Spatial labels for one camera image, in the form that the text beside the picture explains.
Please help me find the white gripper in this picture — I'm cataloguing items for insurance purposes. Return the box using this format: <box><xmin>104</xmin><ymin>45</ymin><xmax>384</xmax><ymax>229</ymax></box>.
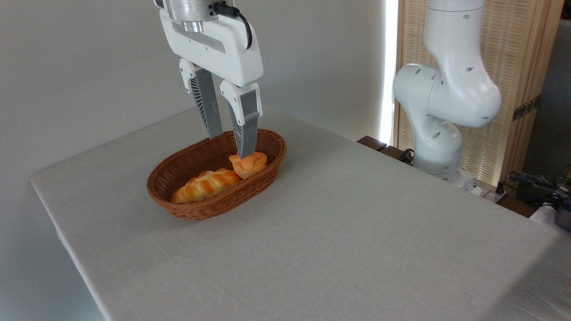
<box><xmin>159</xmin><ymin>8</ymin><xmax>264</xmax><ymax>160</ymax></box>

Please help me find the round knotted bread roll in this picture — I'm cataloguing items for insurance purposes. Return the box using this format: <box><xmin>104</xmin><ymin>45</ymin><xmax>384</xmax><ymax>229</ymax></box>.
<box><xmin>229</xmin><ymin>152</ymin><xmax>269</xmax><ymax>180</ymax></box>

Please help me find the long braided bread loaf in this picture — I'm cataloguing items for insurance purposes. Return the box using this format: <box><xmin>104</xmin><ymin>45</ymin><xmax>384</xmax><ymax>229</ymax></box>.
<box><xmin>171</xmin><ymin>168</ymin><xmax>242</xmax><ymax>204</ymax></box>

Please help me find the brown wicker oval basket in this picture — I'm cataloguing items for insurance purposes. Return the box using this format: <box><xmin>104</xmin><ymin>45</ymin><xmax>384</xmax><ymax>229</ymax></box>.
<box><xmin>146</xmin><ymin>129</ymin><xmax>287</xmax><ymax>221</ymax></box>

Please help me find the light wooden slatted screen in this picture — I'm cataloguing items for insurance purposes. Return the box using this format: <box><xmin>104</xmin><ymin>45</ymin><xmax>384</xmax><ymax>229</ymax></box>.
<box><xmin>395</xmin><ymin>0</ymin><xmax>565</xmax><ymax>185</ymax></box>

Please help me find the dark metal screen hinge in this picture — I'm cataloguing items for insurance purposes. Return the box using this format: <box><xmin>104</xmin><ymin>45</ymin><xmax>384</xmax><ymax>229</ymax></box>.
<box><xmin>512</xmin><ymin>96</ymin><xmax>541</xmax><ymax>122</ymax></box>

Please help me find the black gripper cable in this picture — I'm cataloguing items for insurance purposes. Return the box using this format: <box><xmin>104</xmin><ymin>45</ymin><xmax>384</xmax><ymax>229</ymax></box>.
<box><xmin>213</xmin><ymin>4</ymin><xmax>253</xmax><ymax>49</ymax></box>

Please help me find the black cable bundle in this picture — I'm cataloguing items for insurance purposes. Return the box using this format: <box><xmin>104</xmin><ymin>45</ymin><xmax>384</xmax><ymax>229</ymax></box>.
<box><xmin>508</xmin><ymin>171</ymin><xmax>571</xmax><ymax>210</ymax></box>

